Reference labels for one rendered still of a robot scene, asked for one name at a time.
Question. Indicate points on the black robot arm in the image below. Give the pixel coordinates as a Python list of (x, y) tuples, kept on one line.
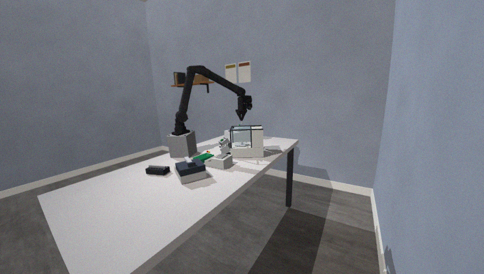
[(191, 71)]

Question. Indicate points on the green tube rack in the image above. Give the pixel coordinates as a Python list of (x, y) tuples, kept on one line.
[(204, 157)]

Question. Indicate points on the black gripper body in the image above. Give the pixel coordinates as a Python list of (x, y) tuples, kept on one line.
[(240, 108)]

